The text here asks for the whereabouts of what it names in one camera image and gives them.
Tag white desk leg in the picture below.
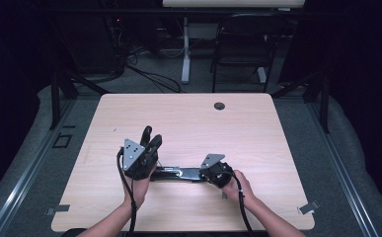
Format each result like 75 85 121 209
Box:
181 17 192 85

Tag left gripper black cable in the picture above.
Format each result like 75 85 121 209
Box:
115 147 138 237

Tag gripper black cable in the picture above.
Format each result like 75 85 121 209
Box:
115 147 138 237
223 168 256 237

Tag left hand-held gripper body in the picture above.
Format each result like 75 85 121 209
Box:
121 138 160 182

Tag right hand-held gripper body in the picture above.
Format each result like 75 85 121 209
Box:
198 153 236 190

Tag dark equipment cabinet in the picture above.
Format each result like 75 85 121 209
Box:
55 13 127 76

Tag aluminium floor rail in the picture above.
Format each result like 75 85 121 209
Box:
0 98 77 237
306 98 381 237

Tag black stapler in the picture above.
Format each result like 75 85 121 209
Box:
149 165 206 183

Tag short white desk foot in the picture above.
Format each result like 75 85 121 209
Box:
257 66 268 84

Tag black floor cables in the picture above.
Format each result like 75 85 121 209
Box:
124 45 183 94

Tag white desk top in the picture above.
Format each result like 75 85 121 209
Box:
162 0 307 9

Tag person's left hand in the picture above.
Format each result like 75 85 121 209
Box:
122 163 159 209

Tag black folding chair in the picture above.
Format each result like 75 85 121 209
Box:
209 12 290 94

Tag person's right hand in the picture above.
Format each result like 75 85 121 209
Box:
221 169 258 209

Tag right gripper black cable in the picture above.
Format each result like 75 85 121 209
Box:
223 168 256 237

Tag black metal stand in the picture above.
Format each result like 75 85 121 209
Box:
48 68 112 130
270 70 331 134

